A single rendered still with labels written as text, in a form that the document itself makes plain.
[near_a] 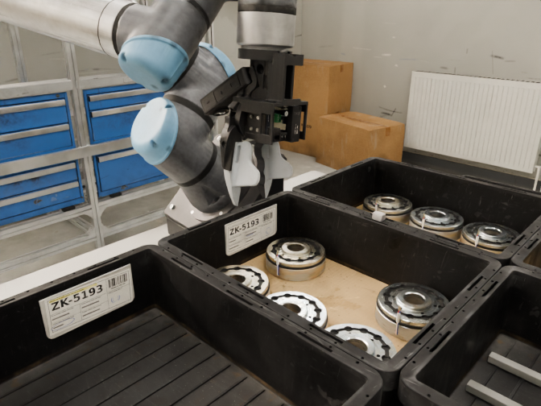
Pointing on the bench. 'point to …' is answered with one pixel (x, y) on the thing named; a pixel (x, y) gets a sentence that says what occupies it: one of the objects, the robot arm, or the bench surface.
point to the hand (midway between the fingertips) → (247, 192)
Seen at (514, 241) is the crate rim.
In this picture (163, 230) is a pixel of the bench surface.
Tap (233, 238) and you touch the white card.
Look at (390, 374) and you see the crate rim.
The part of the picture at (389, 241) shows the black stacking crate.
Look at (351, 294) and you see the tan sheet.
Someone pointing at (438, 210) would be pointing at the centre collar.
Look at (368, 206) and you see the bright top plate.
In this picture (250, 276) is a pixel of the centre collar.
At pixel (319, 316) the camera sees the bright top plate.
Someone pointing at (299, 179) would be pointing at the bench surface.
